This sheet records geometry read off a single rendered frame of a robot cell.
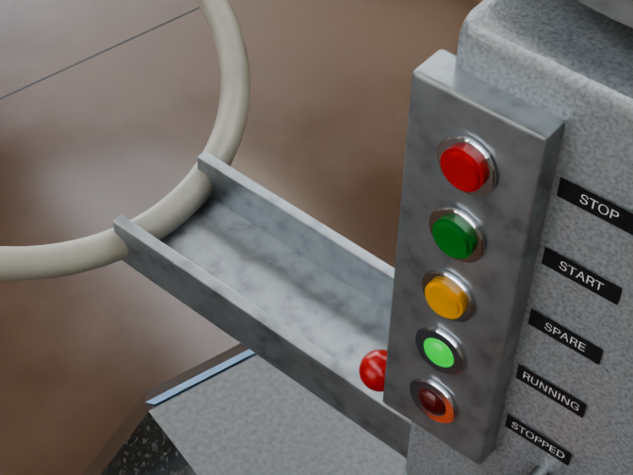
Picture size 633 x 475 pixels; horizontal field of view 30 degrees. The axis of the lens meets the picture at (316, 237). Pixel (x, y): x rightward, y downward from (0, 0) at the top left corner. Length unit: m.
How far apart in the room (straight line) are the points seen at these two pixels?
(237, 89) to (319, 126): 1.74
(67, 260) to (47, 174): 1.81
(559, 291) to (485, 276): 0.04
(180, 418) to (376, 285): 0.34
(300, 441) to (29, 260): 0.38
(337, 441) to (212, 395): 0.15
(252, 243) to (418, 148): 0.50
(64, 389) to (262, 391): 1.16
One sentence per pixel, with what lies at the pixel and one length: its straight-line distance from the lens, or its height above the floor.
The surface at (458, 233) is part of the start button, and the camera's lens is 0.63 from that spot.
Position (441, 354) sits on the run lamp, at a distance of 0.71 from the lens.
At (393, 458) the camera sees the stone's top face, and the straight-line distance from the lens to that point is 1.27.
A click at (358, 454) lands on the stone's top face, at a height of 0.87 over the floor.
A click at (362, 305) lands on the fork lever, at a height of 1.12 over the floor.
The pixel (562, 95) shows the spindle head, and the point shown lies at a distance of 0.57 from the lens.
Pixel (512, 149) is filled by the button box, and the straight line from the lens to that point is 0.58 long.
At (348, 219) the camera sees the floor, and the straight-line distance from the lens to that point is 2.70.
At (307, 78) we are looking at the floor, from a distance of 3.07.
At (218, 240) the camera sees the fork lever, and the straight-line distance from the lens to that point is 1.10.
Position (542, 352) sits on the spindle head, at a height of 1.39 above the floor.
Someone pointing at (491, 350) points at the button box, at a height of 1.39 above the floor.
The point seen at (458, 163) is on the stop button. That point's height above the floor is 1.53.
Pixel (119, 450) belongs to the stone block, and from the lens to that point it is 1.33.
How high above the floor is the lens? 1.93
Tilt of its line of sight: 47 degrees down
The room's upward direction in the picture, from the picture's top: 1 degrees clockwise
